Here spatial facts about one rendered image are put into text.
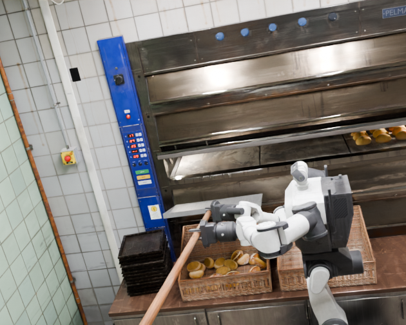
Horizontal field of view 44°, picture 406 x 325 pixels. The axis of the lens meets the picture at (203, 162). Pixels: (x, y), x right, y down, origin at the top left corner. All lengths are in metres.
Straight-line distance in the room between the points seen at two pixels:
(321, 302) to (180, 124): 1.38
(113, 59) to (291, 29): 1.07
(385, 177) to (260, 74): 1.03
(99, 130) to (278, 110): 1.15
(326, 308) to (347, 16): 1.61
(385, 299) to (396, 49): 1.43
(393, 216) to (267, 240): 1.66
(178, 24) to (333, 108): 1.05
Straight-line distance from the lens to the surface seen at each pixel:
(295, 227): 2.02
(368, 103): 3.18
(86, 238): 3.71
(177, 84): 3.13
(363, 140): 3.42
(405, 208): 3.50
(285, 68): 3.07
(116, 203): 3.50
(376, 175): 3.36
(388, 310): 3.20
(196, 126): 3.18
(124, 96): 3.18
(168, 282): 1.68
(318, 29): 3.07
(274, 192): 3.32
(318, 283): 2.53
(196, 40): 3.08
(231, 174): 3.28
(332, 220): 2.30
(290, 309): 3.13
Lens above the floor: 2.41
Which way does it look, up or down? 20 degrees down
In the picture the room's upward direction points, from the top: 11 degrees counter-clockwise
